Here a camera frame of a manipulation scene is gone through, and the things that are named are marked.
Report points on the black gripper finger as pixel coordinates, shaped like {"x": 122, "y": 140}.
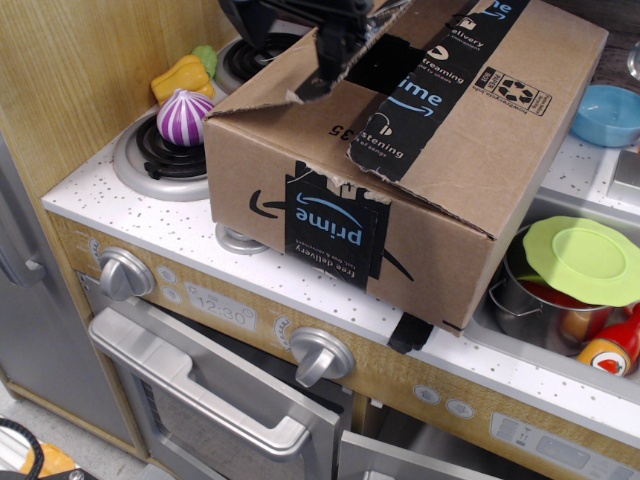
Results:
{"x": 340, "y": 43}

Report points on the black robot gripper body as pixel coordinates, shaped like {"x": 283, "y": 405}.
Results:
{"x": 253, "y": 19}

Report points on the brown cardboard prime box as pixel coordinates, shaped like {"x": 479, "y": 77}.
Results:
{"x": 409, "y": 176}

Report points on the rear left stove burner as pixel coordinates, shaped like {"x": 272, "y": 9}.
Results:
{"x": 238, "y": 61}

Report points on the stove burner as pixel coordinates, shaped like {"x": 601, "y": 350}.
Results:
{"x": 154, "y": 167}
{"x": 238, "y": 61}

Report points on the green toy vegetable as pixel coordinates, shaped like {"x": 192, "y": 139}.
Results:
{"x": 208, "y": 57}

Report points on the yellow toy bell pepper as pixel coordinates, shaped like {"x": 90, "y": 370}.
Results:
{"x": 188, "y": 73}

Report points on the purple white striped toy onion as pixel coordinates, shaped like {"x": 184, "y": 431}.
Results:
{"x": 180, "y": 119}

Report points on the front left stove burner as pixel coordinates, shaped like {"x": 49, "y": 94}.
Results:
{"x": 154, "y": 167}

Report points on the small silver burner under box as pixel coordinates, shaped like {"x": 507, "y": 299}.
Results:
{"x": 237, "y": 243}

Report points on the blue plastic bowl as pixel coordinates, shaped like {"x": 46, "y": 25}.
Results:
{"x": 607, "y": 116}

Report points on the left silver oven knob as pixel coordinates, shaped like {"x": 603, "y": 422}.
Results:
{"x": 123, "y": 275}

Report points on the silver oven knob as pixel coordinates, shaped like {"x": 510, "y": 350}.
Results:
{"x": 319, "y": 355}
{"x": 123, "y": 275}

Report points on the black tape strip on counter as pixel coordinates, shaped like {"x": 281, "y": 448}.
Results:
{"x": 410, "y": 334}

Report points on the right silver oven knob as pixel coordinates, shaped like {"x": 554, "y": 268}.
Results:
{"x": 319, "y": 355}

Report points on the green silicone lid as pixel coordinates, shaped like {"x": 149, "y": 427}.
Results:
{"x": 584, "y": 259}

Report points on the stainless steel pot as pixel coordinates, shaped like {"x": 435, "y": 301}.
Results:
{"x": 526, "y": 308}

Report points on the grey oven door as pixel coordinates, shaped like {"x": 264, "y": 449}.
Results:
{"x": 256, "y": 383}

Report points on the red yellow toy ketchup bottle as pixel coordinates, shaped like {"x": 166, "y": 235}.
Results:
{"x": 614, "y": 349}

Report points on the grey dishwasher door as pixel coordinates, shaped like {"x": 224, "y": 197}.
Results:
{"x": 429, "y": 457}

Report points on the grey toy fridge door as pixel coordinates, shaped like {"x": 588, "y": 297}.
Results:
{"x": 45, "y": 350}

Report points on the orange object on floor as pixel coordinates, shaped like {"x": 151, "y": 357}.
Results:
{"x": 56, "y": 461}

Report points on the silver oven door handle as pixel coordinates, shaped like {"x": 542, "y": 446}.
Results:
{"x": 164, "y": 365}

